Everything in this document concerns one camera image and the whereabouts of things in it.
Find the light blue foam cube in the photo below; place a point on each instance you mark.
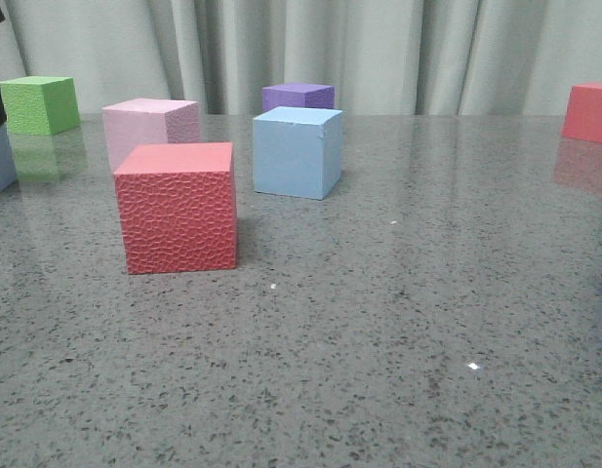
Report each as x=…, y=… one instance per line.
x=297, y=151

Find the green foam cube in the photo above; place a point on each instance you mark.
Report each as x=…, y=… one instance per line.
x=40, y=105

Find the pink foam cube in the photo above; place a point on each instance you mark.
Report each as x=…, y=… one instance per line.
x=145, y=120

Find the red textured foam cube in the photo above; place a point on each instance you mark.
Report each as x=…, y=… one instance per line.
x=177, y=207

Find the purple foam cube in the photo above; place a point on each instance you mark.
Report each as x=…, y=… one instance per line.
x=298, y=95

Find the grey curtain backdrop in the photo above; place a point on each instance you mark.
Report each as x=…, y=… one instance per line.
x=382, y=57

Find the red foam cube right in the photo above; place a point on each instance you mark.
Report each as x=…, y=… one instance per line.
x=583, y=118

